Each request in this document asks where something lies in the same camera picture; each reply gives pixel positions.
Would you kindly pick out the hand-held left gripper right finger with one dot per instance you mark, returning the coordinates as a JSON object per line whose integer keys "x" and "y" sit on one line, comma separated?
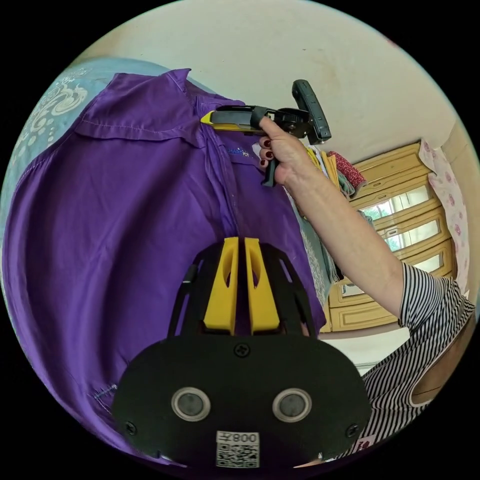
{"x": 264, "y": 303}

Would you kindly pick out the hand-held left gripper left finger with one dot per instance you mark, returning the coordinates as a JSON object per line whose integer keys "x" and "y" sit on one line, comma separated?
{"x": 221, "y": 300}

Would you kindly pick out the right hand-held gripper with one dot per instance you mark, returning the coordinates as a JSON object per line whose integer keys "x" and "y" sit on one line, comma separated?
{"x": 288, "y": 120}

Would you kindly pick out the purple vest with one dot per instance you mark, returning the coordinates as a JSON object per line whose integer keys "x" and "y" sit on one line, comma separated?
{"x": 123, "y": 232}

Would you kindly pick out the person's right forearm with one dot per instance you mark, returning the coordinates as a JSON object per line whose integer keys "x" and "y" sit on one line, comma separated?
{"x": 348, "y": 240}

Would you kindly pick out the person's right hand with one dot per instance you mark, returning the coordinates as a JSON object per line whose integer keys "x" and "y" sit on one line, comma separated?
{"x": 287, "y": 157}

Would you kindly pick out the pile of clothes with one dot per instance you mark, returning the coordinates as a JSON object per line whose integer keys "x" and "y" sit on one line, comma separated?
{"x": 341, "y": 168}

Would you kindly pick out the wooden cupboard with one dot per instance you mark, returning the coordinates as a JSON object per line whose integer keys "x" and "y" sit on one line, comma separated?
{"x": 408, "y": 225}

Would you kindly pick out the floral curtain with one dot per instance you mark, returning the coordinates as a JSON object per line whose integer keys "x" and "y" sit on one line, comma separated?
{"x": 448, "y": 202}

